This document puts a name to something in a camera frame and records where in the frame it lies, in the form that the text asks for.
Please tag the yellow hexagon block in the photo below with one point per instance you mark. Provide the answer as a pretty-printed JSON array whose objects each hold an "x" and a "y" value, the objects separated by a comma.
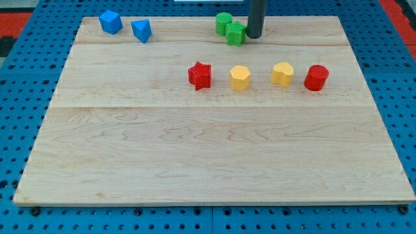
[{"x": 239, "y": 78}]

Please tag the blue cube block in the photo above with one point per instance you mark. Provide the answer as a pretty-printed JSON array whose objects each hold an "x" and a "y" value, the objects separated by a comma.
[{"x": 110, "y": 22}]

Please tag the red cylinder block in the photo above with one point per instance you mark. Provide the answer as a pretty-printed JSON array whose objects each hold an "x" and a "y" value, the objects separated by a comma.
[{"x": 316, "y": 77}]

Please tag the blue triangle block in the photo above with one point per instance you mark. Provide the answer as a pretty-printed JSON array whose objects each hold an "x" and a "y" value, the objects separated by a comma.
[{"x": 142, "y": 29}]

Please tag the yellow heart block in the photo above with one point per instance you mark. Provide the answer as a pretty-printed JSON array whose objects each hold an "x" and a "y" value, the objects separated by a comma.
[{"x": 282, "y": 74}]

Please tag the green cylinder block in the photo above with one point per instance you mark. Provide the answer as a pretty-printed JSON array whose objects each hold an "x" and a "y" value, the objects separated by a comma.
[{"x": 221, "y": 20}]

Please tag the red star block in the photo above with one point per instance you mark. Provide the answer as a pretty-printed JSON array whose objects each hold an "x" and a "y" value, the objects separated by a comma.
[{"x": 200, "y": 75}]

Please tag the green star block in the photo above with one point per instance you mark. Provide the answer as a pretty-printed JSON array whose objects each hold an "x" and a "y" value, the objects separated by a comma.
[{"x": 235, "y": 33}]

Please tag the light wooden board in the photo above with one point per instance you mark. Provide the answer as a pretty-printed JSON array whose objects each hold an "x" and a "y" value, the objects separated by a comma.
[{"x": 125, "y": 128}]

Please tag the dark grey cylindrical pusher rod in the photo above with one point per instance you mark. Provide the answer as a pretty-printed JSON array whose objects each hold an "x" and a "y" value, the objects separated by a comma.
[{"x": 256, "y": 18}]

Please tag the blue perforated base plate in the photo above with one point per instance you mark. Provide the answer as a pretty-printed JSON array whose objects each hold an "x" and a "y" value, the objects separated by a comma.
[{"x": 36, "y": 38}]

